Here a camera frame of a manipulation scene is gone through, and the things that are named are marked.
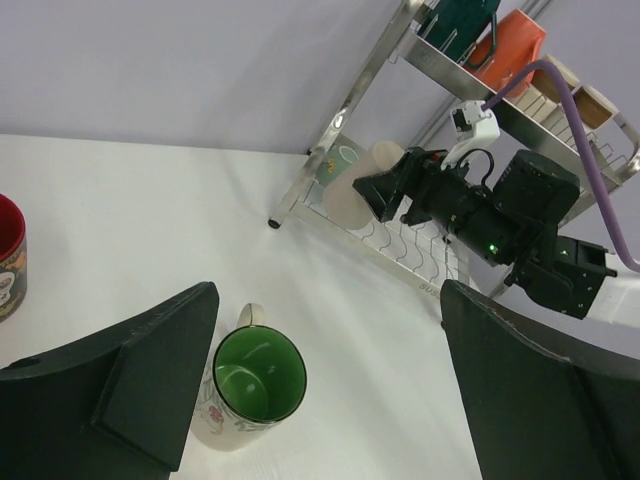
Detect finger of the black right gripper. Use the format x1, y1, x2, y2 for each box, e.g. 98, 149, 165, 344
352, 149, 409, 223

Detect green interior floral mug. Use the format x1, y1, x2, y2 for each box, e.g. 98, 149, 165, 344
191, 303, 308, 451

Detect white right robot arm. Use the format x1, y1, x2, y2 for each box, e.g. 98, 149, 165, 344
353, 147, 618, 319

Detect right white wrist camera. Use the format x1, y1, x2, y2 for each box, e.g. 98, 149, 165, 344
442, 100, 500, 168

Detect stainless steel dish rack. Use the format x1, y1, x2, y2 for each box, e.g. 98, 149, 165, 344
266, 0, 640, 331

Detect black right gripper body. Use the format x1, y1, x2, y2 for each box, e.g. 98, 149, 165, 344
400, 147, 475, 231

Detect steel lined paper cup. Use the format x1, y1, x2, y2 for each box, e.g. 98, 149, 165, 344
542, 86, 619, 148

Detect red skull mug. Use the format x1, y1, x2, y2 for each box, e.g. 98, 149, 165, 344
0, 195, 28, 322

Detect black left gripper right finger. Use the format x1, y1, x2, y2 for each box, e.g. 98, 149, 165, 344
440, 280, 639, 479

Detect orange mug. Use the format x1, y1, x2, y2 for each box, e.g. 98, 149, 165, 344
464, 9, 547, 91

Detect small brown white cup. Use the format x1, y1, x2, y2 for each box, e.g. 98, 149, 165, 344
511, 55, 580, 123

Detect beige tumbler cup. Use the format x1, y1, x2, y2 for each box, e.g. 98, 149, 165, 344
321, 139, 404, 231

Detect dark teal mug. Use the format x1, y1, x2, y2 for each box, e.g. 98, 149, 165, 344
417, 0, 501, 61

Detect light teal mug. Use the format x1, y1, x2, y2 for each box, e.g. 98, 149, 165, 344
316, 145, 359, 187

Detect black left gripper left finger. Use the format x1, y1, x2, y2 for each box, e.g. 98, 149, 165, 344
1, 282, 219, 479

